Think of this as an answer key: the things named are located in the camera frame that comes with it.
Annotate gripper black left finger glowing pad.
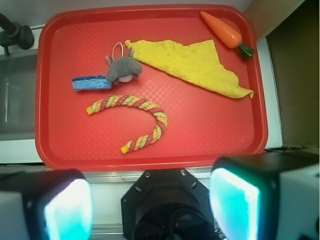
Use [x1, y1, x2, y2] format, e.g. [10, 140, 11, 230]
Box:
[0, 169, 94, 240]

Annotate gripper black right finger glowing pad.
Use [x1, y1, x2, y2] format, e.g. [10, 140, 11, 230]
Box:
[208, 150, 320, 240]

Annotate gray plush animal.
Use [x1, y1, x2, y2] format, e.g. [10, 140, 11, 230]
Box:
[105, 47, 143, 85]

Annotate blue sponge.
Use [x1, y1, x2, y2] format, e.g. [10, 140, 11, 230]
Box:
[71, 75, 112, 92]

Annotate red plastic tray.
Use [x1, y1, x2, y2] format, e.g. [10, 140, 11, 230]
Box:
[35, 4, 268, 172]

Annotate metal sink basin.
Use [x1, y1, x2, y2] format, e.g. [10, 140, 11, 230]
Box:
[0, 50, 38, 141]

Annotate yellow cloth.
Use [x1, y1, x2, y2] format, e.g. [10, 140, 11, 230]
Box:
[124, 39, 254, 99]

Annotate orange toy carrot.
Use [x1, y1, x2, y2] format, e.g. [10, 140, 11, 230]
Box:
[200, 11, 255, 60]

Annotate dark sink faucet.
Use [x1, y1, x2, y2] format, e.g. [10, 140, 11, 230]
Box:
[0, 13, 35, 57]

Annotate multicolour twisted rope toy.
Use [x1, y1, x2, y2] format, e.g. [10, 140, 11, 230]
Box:
[86, 95, 168, 155]

